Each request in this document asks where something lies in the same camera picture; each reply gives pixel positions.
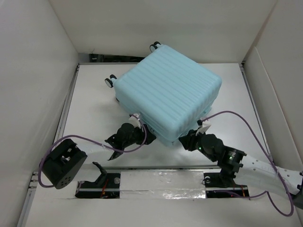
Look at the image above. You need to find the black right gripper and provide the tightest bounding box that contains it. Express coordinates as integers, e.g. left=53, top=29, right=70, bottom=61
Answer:
left=178, top=127, right=216, bottom=162

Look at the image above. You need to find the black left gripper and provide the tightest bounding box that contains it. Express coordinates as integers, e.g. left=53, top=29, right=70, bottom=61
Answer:
left=122, top=123, right=155, bottom=148

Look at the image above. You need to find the light blue hardshell suitcase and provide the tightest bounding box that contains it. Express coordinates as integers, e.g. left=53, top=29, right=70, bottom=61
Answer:
left=105, top=42, right=222, bottom=146

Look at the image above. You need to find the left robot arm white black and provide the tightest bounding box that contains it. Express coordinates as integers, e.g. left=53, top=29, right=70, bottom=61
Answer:
left=38, top=123, right=156, bottom=189

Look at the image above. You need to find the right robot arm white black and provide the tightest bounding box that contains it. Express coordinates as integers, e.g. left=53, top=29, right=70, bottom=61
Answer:
left=178, top=130, right=303, bottom=209

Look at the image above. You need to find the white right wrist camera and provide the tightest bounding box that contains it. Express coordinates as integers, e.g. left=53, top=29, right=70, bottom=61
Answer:
left=197, top=119, right=211, bottom=134

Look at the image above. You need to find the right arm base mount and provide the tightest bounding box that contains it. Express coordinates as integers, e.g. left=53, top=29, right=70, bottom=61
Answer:
left=202, top=172, right=250, bottom=199

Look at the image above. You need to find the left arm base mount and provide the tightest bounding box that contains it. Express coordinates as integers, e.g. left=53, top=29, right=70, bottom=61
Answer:
left=75, top=162, right=121, bottom=199

